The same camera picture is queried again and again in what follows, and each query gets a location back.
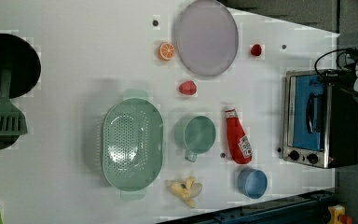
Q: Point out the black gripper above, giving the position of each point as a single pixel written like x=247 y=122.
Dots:
x=341 y=76

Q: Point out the green slotted spatula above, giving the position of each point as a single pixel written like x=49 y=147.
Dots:
x=12 y=120

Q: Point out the blue bowl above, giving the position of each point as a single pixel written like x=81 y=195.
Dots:
x=252 y=183

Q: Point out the black frying pan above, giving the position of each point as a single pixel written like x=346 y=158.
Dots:
x=21 y=59

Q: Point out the green oval colander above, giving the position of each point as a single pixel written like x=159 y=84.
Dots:
x=132 y=145

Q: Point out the red ketchup bottle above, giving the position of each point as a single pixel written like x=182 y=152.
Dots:
x=237 y=140

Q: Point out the red pink fruit toy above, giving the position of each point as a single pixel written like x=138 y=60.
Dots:
x=188 y=88

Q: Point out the black and steel toaster oven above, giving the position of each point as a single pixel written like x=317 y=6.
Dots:
x=340 y=146

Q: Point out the blue metal frame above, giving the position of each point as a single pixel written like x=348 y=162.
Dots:
x=307 y=208

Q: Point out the peeled banana toy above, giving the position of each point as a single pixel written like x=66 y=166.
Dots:
x=186 y=191

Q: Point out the yellow red toy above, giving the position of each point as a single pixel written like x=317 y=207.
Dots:
x=338 y=215

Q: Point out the large lavender round plate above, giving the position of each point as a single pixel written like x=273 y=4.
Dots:
x=206 y=38

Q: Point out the orange slice toy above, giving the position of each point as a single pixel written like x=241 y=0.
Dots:
x=166 y=51

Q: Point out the green mug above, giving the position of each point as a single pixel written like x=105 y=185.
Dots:
x=195 y=135

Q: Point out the small red strawberry toy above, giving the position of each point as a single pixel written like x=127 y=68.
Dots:
x=256 y=50

